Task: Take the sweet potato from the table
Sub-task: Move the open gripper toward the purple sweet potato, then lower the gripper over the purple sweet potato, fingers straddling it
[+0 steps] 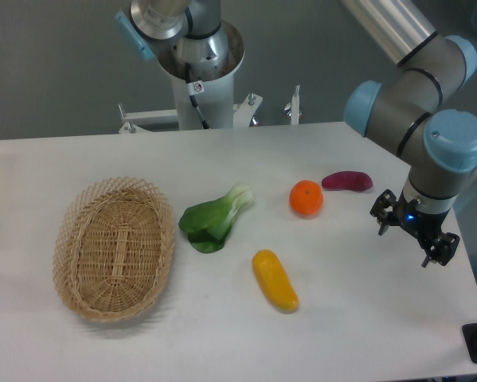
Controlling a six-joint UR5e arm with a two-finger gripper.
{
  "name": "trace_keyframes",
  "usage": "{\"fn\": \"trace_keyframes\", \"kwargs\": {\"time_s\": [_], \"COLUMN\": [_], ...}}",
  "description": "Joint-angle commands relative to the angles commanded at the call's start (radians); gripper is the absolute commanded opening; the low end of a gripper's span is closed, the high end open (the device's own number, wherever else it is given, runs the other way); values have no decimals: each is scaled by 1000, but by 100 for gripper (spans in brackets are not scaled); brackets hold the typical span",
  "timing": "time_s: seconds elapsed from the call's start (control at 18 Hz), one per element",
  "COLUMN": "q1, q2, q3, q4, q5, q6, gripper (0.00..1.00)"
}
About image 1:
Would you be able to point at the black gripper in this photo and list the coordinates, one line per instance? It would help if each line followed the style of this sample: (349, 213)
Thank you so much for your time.
(439, 247)

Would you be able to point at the purple sweet potato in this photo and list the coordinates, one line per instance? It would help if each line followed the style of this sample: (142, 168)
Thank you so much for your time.
(348, 180)

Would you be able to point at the yellow squash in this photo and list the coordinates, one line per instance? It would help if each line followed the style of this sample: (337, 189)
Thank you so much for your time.
(274, 281)

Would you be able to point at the woven wicker basket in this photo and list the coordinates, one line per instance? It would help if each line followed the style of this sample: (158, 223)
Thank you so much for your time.
(114, 249)

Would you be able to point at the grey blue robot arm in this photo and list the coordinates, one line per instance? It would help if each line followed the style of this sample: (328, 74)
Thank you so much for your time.
(405, 118)

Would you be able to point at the green bok choy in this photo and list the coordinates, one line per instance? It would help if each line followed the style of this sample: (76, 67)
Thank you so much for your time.
(208, 224)

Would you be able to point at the orange mandarin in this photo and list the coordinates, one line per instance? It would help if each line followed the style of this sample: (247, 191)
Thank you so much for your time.
(306, 198)

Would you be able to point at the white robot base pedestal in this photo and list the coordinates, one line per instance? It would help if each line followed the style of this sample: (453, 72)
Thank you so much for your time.
(202, 73)

